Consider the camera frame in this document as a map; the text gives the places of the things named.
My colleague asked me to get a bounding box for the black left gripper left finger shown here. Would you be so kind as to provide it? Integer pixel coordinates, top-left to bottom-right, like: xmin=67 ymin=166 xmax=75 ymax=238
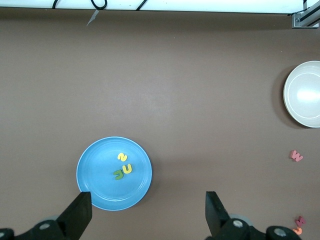
xmin=0 ymin=191 xmax=93 ymax=240

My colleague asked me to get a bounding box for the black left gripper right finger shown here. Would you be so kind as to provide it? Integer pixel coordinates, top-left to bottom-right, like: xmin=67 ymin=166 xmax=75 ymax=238
xmin=204 ymin=191 xmax=304 ymax=240

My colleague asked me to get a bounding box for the green foam letter n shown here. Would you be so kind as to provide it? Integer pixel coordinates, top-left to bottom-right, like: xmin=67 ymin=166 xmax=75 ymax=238
xmin=112 ymin=169 xmax=125 ymax=181

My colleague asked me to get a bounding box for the yellow foam letter u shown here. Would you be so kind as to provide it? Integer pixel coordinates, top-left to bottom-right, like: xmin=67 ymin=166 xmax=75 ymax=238
xmin=121 ymin=163 xmax=134 ymax=175

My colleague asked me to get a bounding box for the blue plate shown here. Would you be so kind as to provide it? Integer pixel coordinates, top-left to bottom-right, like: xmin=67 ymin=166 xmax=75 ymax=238
xmin=76 ymin=136 xmax=153 ymax=211

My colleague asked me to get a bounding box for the pink foam letter w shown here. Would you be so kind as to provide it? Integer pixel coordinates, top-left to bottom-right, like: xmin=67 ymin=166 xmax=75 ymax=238
xmin=289 ymin=149 xmax=304 ymax=163

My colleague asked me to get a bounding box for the beige plate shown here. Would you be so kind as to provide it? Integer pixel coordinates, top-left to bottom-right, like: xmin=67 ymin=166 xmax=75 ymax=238
xmin=282 ymin=60 xmax=320 ymax=129

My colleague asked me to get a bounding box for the brown table cover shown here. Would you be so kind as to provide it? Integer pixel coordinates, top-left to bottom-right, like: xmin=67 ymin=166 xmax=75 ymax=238
xmin=0 ymin=6 xmax=320 ymax=240

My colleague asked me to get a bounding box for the small grey paper flap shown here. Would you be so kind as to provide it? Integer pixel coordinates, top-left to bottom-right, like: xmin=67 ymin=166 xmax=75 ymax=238
xmin=86 ymin=9 xmax=99 ymax=27

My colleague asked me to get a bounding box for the grey metal beam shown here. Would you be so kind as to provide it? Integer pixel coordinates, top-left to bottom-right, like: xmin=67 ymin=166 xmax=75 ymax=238
xmin=298 ymin=0 xmax=320 ymax=26

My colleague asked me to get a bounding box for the silver metal bracket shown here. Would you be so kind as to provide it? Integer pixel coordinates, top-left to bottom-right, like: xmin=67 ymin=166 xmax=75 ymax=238
xmin=291 ymin=12 xmax=309 ymax=30

